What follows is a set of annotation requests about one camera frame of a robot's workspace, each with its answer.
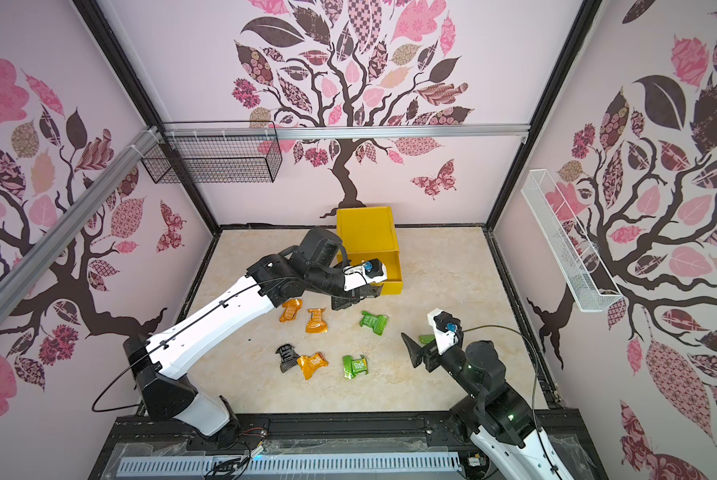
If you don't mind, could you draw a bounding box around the white slotted cable duct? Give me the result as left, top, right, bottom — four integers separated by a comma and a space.
112, 452, 464, 479

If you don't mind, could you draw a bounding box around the black wire basket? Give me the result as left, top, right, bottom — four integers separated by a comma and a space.
142, 120, 284, 184

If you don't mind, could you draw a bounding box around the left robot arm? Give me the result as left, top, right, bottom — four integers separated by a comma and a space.
124, 227, 388, 437

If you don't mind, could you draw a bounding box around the white wire shelf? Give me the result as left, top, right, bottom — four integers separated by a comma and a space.
521, 169, 625, 313

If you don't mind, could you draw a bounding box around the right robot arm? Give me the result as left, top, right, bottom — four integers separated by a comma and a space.
402, 334, 573, 479

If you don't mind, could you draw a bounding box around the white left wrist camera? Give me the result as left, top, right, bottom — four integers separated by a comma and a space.
342, 259, 388, 292

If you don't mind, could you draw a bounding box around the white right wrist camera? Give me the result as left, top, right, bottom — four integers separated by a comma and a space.
428, 309, 464, 355

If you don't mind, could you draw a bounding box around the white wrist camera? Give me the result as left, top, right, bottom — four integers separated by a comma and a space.
342, 259, 388, 292
428, 309, 464, 355

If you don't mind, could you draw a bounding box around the yellow top drawer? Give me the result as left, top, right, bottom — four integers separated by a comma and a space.
348, 250, 404, 296

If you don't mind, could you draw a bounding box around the orange cookie packet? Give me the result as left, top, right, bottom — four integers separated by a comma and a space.
306, 308, 328, 334
280, 298, 302, 323
296, 352, 328, 380

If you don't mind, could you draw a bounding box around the black cookie packet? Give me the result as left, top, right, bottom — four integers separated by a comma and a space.
276, 344, 300, 373

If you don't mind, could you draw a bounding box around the yellow plastic drawer cabinet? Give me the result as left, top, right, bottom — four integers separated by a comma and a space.
336, 206, 399, 255

